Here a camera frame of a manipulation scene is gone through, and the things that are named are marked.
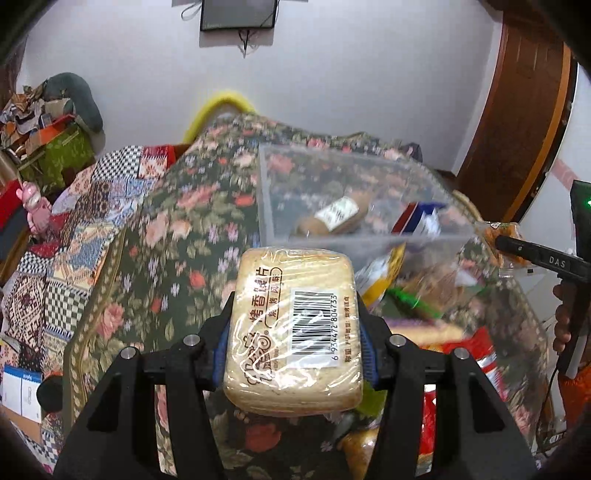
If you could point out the white blue cardboard box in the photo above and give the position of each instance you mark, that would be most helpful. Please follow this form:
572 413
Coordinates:
21 392

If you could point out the brown snack with white label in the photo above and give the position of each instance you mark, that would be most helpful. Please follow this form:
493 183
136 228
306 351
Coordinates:
339 213

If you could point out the red snack packet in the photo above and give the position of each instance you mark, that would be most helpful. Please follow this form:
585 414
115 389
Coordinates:
482 355

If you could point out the clear packet of brown snacks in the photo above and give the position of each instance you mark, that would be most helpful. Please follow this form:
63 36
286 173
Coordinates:
438 286

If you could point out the pink toy figure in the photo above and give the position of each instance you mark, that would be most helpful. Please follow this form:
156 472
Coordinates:
34 207

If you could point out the black round object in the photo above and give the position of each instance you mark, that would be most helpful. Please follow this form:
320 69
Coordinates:
51 394

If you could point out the orange red box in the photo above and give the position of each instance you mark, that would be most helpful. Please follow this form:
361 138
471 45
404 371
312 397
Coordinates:
53 129

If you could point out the person's right hand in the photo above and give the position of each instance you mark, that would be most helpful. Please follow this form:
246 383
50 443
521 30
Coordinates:
563 318

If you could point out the yellow snack packet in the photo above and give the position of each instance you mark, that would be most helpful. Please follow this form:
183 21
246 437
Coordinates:
383 272

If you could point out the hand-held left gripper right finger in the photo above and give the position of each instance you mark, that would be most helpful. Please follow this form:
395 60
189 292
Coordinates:
368 353

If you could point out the grey plush pillow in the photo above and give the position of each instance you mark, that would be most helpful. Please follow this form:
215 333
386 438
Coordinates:
85 99

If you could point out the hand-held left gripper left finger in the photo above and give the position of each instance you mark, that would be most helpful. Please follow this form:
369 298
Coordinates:
224 344

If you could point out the pile of patterned cloth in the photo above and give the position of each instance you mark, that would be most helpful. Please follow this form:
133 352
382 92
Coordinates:
27 108

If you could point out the orange snack packet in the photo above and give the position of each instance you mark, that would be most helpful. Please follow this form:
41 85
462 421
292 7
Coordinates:
360 452

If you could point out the yellow foam tube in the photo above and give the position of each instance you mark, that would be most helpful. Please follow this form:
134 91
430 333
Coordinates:
221 99

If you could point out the green patterned bag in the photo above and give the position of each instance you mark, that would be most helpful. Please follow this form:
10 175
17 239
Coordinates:
60 157

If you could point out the floral blanket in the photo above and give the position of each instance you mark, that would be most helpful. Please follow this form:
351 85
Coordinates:
184 207

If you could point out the green snack packet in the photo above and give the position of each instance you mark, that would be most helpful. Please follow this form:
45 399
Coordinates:
411 300

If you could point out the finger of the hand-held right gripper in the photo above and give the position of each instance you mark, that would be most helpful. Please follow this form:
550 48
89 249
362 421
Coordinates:
540 256

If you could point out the small black monitor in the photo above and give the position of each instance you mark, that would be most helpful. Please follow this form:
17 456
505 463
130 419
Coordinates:
238 14

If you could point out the clear plastic container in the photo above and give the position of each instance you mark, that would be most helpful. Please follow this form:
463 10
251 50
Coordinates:
295 194

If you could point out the person's orange clothing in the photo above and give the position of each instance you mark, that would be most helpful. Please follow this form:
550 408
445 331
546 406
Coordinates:
575 397

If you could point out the toast slices packet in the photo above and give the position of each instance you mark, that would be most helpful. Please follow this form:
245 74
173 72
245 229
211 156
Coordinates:
286 332

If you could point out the blue white snack packet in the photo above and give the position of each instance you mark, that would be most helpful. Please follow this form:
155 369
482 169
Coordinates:
422 219

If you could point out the patchwork quilt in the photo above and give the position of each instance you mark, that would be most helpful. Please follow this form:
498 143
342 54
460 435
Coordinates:
92 198

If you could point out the wooden door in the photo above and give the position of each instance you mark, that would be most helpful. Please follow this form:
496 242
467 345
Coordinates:
521 101

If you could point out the clear packet of orange snacks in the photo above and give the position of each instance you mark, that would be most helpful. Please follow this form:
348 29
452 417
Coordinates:
505 229

